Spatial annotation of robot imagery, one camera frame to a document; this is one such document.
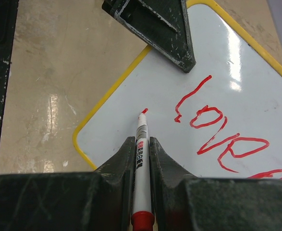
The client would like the yellow framed whiteboard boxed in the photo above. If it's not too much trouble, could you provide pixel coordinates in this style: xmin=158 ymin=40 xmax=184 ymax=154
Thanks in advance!
xmin=73 ymin=0 xmax=282 ymax=179

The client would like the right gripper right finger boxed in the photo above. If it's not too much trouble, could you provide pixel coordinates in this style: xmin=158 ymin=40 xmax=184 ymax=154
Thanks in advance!
xmin=149 ymin=137 xmax=282 ymax=231

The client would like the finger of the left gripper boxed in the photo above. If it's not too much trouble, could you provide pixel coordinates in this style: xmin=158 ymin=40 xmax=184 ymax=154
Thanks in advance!
xmin=102 ymin=0 xmax=196 ymax=73

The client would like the red whiteboard marker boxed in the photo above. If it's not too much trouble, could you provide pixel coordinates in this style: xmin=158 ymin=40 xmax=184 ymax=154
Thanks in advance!
xmin=131 ymin=108 xmax=155 ymax=231

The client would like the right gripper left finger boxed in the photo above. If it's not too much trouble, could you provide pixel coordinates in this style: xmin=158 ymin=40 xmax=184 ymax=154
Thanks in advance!
xmin=0 ymin=137 xmax=135 ymax=231

